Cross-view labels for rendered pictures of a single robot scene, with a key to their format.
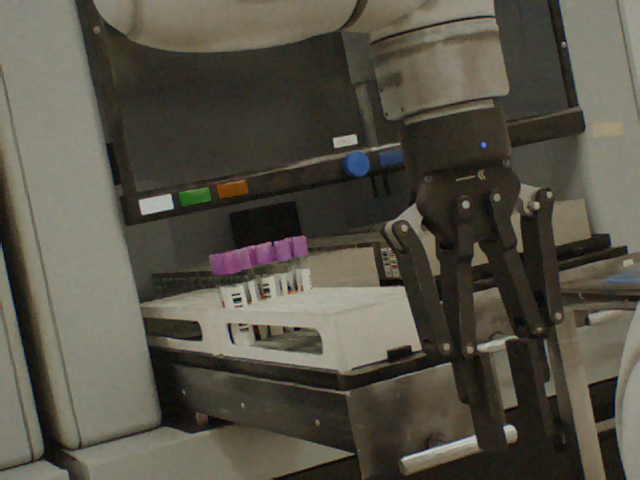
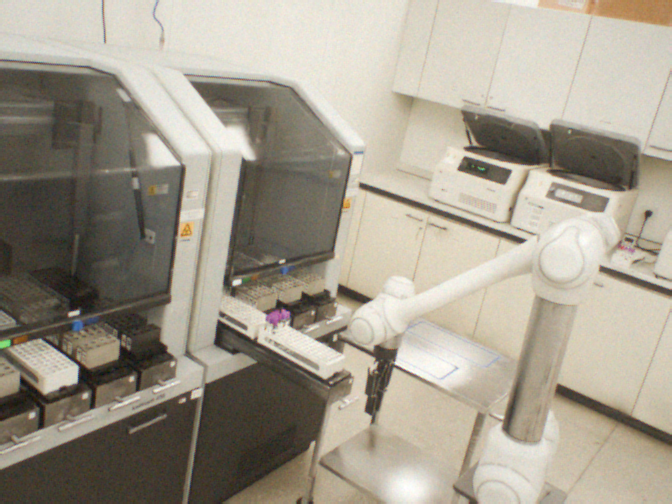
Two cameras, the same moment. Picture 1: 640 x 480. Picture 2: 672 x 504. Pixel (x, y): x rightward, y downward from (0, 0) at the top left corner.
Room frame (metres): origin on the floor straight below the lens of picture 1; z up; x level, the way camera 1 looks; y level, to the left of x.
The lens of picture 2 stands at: (-0.49, 1.09, 1.86)
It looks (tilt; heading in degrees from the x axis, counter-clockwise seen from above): 18 degrees down; 327
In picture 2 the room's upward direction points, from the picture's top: 11 degrees clockwise
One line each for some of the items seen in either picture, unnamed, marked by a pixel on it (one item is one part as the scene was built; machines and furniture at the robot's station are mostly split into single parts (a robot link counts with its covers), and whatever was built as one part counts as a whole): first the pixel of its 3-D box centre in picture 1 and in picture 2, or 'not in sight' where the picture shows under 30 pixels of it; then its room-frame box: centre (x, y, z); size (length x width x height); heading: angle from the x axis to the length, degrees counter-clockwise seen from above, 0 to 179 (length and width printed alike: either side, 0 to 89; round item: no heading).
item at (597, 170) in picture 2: not in sight; (583, 182); (2.19, -2.40, 1.24); 0.62 x 0.56 x 0.69; 114
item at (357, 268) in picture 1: (332, 281); (264, 302); (1.54, 0.00, 0.85); 0.12 x 0.02 x 0.06; 114
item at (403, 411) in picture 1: (278, 380); (267, 348); (1.33, 0.07, 0.78); 0.73 x 0.14 x 0.09; 23
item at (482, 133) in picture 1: (462, 178); (384, 357); (0.93, -0.11, 0.95); 0.08 x 0.07 x 0.09; 114
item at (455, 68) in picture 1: (440, 75); (388, 335); (0.93, -0.11, 1.03); 0.09 x 0.09 x 0.06
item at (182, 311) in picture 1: (211, 324); (232, 313); (1.50, 0.14, 0.83); 0.30 x 0.10 x 0.06; 23
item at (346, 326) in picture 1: (320, 331); (300, 350); (1.21, 0.02, 0.83); 0.30 x 0.10 x 0.06; 23
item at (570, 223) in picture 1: (547, 230); (314, 286); (1.67, -0.28, 0.85); 0.12 x 0.02 x 0.06; 112
